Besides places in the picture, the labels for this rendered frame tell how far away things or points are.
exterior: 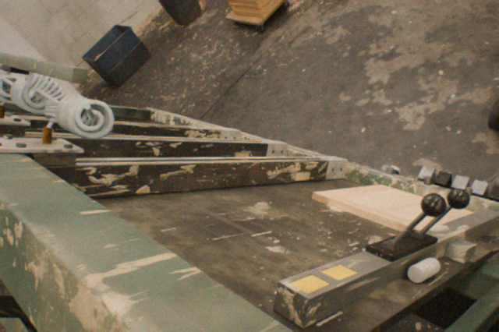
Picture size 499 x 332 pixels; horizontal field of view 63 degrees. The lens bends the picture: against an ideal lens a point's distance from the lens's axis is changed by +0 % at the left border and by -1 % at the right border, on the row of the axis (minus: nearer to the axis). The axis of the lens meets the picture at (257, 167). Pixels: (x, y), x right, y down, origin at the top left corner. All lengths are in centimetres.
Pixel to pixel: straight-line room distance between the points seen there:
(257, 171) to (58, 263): 83
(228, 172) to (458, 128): 193
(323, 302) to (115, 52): 481
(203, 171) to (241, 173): 13
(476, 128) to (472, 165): 27
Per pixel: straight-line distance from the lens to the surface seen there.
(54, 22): 605
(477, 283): 108
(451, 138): 275
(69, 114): 71
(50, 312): 44
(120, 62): 522
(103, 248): 42
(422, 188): 144
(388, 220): 105
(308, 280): 56
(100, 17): 621
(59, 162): 85
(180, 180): 100
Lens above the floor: 210
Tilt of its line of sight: 43 degrees down
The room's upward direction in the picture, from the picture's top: 36 degrees counter-clockwise
